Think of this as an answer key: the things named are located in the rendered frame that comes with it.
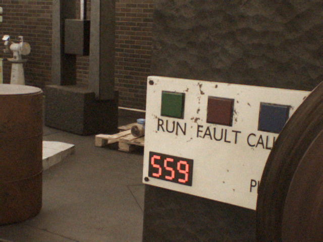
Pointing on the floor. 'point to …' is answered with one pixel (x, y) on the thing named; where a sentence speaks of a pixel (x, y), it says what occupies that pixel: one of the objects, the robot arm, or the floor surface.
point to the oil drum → (20, 153)
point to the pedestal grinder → (18, 75)
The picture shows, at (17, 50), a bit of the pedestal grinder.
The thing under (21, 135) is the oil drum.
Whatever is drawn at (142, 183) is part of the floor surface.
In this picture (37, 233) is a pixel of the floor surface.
